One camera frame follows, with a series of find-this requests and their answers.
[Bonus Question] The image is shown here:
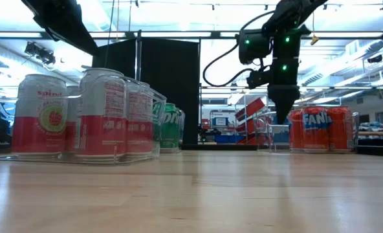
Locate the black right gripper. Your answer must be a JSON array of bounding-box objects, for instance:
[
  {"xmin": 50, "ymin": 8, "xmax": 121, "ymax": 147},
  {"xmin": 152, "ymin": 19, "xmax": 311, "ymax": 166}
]
[{"xmin": 267, "ymin": 58, "xmax": 301, "ymax": 126}]

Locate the red Fanta soda can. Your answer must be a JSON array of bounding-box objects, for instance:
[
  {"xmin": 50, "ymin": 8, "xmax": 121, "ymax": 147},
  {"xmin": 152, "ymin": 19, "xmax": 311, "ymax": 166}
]
[
  {"xmin": 302, "ymin": 106, "xmax": 331, "ymax": 152},
  {"xmin": 288, "ymin": 109, "xmax": 305, "ymax": 152},
  {"xmin": 326, "ymin": 106, "xmax": 354, "ymax": 152}
]

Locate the clear plastic bin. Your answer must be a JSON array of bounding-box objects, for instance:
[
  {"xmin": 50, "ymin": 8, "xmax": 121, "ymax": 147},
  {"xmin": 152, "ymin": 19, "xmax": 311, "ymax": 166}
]
[
  {"xmin": 255, "ymin": 111, "xmax": 360, "ymax": 153},
  {"xmin": 0, "ymin": 74, "xmax": 168, "ymax": 166}
]

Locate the white and red Spindrift can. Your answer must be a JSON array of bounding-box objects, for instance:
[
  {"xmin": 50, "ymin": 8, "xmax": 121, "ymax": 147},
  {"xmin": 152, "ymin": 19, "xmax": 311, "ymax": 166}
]
[
  {"xmin": 65, "ymin": 84, "xmax": 82, "ymax": 153},
  {"xmin": 76, "ymin": 67, "xmax": 128, "ymax": 159},
  {"xmin": 11, "ymin": 73, "xmax": 69, "ymax": 155},
  {"xmin": 125, "ymin": 80, "xmax": 155, "ymax": 155}
]

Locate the red storage bin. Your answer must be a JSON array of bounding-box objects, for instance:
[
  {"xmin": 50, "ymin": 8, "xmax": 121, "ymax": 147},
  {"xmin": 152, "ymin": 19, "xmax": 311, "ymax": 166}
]
[
  {"xmin": 235, "ymin": 96, "xmax": 267, "ymax": 123},
  {"xmin": 235, "ymin": 119, "xmax": 263, "ymax": 146}
]

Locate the blue crate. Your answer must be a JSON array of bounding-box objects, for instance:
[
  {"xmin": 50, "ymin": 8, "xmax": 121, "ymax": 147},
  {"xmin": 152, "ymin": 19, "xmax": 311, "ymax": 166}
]
[{"xmin": 214, "ymin": 134, "xmax": 244, "ymax": 144}]

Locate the black backdrop panel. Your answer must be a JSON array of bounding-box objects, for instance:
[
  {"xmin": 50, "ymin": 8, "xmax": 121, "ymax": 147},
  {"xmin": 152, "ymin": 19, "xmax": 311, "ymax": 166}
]
[{"xmin": 92, "ymin": 38, "xmax": 201, "ymax": 150}]

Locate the silver stand pole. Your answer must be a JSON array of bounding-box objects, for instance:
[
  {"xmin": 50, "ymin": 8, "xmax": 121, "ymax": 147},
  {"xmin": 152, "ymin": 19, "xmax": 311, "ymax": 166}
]
[{"xmin": 135, "ymin": 30, "xmax": 143, "ymax": 82}]

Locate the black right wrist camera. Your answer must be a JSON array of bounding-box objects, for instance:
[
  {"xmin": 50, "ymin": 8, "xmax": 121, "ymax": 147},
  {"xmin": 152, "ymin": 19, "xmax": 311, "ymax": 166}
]
[{"xmin": 246, "ymin": 69, "xmax": 272, "ymax": 90}]

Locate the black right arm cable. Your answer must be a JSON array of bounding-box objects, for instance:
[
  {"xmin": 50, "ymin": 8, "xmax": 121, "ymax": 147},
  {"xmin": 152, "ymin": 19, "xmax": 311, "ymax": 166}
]
[{"xmin": 202, "ymin": 11, "xmax": 276, "ymax": 88}]

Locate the black horizontal frame bar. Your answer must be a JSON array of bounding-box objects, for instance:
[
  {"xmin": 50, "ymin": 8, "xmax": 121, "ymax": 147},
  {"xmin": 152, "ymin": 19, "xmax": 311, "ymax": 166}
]
[{"xmin": 0, "ymin": 30, "xmax": 383, "ymax": 41}]

